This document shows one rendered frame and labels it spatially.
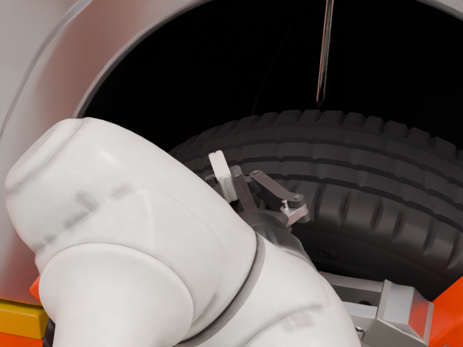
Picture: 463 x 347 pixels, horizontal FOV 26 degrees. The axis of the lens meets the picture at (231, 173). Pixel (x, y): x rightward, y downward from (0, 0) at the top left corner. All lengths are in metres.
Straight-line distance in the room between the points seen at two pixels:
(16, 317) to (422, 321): 0.82
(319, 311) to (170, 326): 0.12
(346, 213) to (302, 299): 0.31
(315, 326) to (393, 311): 0.29
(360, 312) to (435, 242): 0.11
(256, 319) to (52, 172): 0.17
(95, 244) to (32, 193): 0.05
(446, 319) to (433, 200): 0.16
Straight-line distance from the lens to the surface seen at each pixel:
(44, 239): 0.66
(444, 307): 0.99
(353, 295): 1.00
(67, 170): 0.64
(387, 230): 1.01
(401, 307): 0.98
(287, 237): 0.83
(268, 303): 0.69
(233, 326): 0.69
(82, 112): 1.38
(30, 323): 1.63
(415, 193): 1.07
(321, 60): 1.54
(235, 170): 1.03
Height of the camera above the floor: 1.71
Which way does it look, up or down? 30 degrees down
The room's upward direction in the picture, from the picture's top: straight up
